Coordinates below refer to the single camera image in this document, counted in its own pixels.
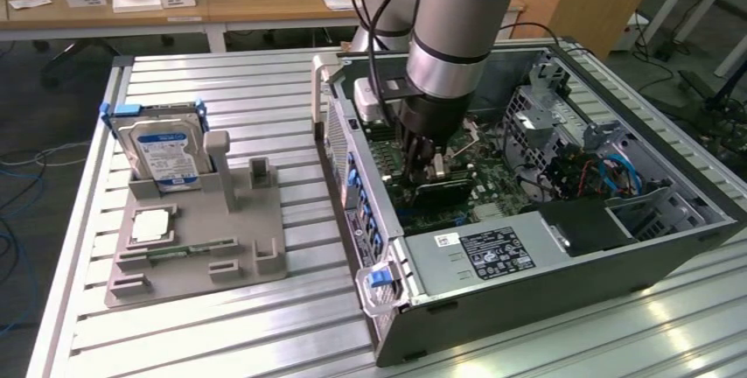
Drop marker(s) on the grey plastic parts rack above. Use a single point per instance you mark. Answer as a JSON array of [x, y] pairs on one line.
[[234, 238]]

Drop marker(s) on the grey power supply unit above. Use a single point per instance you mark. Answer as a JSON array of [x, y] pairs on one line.
[[497, 255]]

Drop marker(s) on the silver CPU chip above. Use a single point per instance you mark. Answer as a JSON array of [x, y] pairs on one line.
[[151, 226]]

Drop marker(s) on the blue case latch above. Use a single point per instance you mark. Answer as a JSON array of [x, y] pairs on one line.
[[379, 276]]

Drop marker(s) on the metal disk bay cage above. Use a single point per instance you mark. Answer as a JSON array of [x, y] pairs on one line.
[[537, 120]]

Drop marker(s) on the metal socket cover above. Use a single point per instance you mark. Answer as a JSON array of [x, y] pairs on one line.
[[475, 130]]

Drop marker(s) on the small white paper card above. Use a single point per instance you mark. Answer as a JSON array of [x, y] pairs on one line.
[[30, 2]]

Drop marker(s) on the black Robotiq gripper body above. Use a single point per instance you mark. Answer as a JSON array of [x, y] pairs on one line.
[[438, 115]]

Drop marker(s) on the hard disk with blue caddy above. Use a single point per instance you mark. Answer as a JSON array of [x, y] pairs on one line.
[[160, 155]]

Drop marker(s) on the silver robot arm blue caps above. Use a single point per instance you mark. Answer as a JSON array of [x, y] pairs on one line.
[[461, 23]]

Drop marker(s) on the flat white box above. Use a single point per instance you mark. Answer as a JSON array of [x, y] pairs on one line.
[[136, 6]]

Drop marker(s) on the wooden desk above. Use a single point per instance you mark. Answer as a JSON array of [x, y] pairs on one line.
[[263, 2]]

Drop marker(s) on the open black PC case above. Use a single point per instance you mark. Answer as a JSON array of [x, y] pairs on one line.
[[526, 308]]

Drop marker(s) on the black low-profile graphics card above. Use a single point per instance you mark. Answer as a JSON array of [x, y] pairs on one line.
[[443, 194]]

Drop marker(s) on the small silver heatsink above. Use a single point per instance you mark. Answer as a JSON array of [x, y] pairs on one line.
[[487, 212]]

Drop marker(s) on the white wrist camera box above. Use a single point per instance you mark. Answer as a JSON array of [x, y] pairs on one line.
[[370, 102]]

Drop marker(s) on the green RAM stick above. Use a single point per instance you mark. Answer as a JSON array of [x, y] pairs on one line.
[[199, 248]]

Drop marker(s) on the green motherboard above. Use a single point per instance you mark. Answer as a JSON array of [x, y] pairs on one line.
[[497, 185]]

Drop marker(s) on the black office chair base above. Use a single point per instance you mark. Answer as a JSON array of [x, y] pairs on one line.
[[79, 52]]

